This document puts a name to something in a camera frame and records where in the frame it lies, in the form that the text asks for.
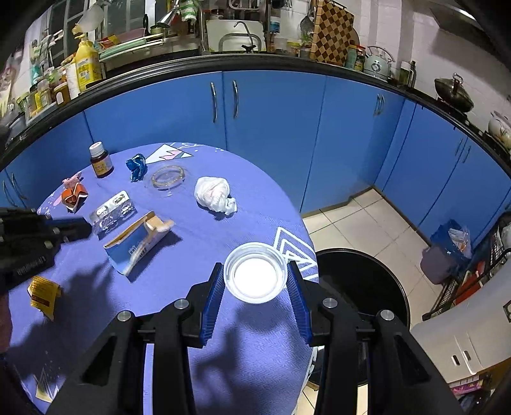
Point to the brown medicine bottle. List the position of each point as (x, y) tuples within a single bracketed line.
[(100, 163)]

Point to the metal strainer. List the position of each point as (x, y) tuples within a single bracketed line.
[(307, 26)]

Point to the clear round lid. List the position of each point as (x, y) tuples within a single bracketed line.
[(167, 177)]

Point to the silver blister pack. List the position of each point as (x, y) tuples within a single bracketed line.
[(113, 209)]

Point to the dark wok with lid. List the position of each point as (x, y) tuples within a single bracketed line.
[(453, 91)]

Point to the torn blue carton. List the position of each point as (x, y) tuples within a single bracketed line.
[(135, 243)]

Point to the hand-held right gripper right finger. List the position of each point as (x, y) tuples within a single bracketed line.
[(299, 307)]

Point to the blue kitchen cabinet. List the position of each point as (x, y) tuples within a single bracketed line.
[(279, 131)]

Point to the pink box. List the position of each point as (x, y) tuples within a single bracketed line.
[(465, 387)]

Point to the black metal rack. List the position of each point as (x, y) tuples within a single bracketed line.
[(447, 291)]

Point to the white plastic board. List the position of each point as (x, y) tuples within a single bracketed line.
[(223, 30)]

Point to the green plastic tray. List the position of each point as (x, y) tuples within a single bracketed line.
[(127, 46)]

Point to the white tall appliance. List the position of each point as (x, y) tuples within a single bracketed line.
[(459, 331)]

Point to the crumpled orange carton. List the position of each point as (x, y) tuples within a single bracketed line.
[(74, 197)]

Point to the row of condiment jars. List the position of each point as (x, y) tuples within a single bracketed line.
[(40, 93)]

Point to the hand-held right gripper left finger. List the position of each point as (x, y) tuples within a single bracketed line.
[(211, 303)]

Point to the chrome gooseneck faucet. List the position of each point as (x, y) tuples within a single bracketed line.
[(248, 48)]

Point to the mint green kettle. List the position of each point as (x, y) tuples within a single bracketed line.
[(377, 64)]

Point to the white ceramic pot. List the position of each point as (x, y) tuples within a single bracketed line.
[(501, 125)]

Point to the pink cloth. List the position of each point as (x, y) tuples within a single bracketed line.
[(72, 180)]

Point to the black round bin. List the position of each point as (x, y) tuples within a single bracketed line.
[(359, 287)]

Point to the grey bin with blue bag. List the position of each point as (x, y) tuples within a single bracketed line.
[(437, 265)]

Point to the crumpled white tissue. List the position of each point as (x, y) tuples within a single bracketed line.
[(211, 191)]

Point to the crumpled blue wrapper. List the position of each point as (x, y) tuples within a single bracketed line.
[(135, 165)]

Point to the green white cloth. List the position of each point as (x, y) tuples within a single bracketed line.
[(187, 10)]

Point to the checkered wooden cutting board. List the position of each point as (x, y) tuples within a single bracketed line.
[(331, 32)]

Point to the red-lidded jar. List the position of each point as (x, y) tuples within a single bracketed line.
[(360, 60)]

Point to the red plastic container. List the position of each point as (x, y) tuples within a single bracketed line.
[(473, 287)]

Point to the yellow paper packet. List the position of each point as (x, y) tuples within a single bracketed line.
[(42, 295)]

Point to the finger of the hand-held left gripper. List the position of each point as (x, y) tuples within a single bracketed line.
[(74, 230)]

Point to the purple patterned tablecloth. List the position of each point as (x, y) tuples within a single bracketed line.
[(247, 223)]

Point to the green sauce bottle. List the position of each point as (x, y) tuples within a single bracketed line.
[(351, 58)]

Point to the yellow oil jug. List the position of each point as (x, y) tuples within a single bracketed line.
[(86, 64)]

